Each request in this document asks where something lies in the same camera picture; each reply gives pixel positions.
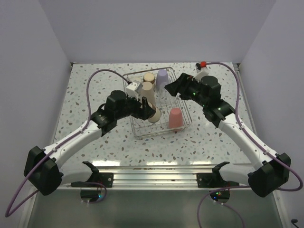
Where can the red plastic cup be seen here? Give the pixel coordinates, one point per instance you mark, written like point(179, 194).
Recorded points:
point(175, 118)

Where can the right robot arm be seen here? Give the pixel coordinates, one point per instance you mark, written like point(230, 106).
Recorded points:
point(269, 169)

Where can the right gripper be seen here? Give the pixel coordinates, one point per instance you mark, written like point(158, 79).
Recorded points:
point(181, 85)

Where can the wire dish rack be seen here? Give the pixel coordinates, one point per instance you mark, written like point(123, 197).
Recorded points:
point(164, 103)

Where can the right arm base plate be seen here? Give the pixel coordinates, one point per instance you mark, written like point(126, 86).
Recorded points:
point(211, 180)

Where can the aluminium frame rail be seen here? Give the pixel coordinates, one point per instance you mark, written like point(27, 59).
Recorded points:
point(160, 176)

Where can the clear glass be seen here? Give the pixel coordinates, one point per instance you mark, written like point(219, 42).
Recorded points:
point(164, 95)

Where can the metal-lined cup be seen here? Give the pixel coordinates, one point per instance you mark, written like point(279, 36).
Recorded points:
point(156, 117)
point(136, 79)
point(149, 77)

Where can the tan paper cup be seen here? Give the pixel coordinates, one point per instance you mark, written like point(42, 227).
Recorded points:
point(148, 92)

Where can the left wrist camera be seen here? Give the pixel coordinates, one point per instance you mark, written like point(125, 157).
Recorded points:
point(133, 90)

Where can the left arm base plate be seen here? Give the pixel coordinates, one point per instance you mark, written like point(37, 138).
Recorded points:
point(104, 178)

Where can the lavender plastic cup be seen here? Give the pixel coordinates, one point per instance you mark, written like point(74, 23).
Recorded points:
point(162, 79)

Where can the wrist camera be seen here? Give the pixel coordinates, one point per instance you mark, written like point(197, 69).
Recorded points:
point(133, 90)
point(202, 70)

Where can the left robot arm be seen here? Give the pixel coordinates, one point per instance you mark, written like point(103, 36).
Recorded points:
point(42, 167)

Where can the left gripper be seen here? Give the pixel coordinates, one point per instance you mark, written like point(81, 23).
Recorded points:
point(143, 113)

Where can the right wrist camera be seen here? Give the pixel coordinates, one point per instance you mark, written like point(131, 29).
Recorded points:
point(202, 70)

